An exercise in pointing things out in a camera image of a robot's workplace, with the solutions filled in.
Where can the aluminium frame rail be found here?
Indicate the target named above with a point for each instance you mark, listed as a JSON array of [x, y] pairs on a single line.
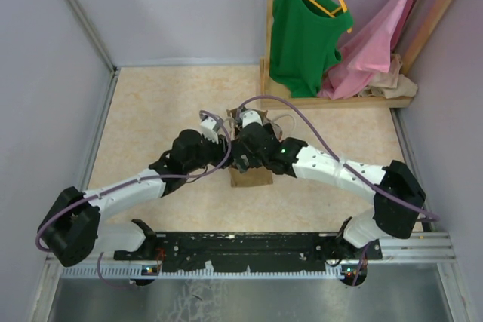
[[91, 33]]

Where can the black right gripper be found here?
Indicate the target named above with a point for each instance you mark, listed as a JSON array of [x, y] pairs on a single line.
[[238, 151]]

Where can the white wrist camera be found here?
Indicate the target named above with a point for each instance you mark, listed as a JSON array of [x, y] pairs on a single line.
[[251, 116], [209, 128]]

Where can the wooden clothes rack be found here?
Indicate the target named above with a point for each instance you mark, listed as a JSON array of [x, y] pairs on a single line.
[[423, 19]]

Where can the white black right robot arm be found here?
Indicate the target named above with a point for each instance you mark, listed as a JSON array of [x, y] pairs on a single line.
[[393, 191]]

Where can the green tank top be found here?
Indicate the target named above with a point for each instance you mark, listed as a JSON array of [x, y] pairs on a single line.
[[304, 41]]

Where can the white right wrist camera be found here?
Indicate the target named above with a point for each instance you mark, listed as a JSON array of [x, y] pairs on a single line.
[[251, 116]]

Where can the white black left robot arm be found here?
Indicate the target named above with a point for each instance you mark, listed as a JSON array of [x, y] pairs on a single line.
[[75, 226]]

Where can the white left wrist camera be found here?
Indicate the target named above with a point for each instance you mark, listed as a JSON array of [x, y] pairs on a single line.
[[209, 128]]

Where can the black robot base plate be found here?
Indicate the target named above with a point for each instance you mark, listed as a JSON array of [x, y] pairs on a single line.
[[254, 254]]

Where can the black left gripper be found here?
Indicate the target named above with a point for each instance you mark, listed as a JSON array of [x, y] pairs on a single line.
[[221, 148]]

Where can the pink garment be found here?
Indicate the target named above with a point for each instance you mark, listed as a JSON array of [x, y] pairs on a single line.
[[367, 53]]

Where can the beige crumpled cloth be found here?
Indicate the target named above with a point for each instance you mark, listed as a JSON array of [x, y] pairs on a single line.
[[391, 84]]

